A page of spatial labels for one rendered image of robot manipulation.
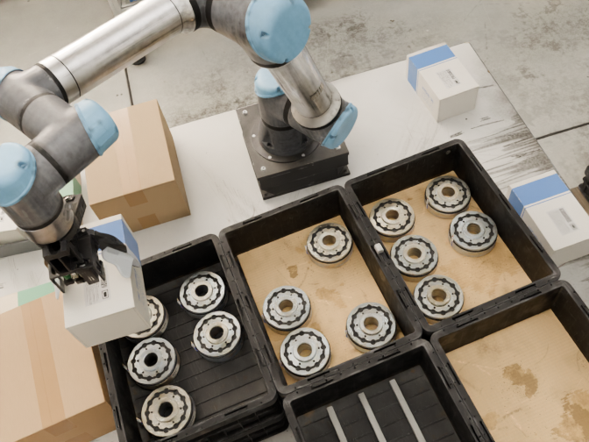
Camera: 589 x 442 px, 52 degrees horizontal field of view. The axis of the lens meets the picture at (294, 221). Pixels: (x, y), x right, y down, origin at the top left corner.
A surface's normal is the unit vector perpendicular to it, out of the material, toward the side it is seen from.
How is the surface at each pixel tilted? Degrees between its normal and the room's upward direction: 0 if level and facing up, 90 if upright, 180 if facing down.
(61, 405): 0
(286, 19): 87
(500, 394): 0
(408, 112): 0
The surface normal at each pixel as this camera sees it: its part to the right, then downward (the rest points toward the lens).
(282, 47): 0.73, 0.47
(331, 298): -0.11, -0.54
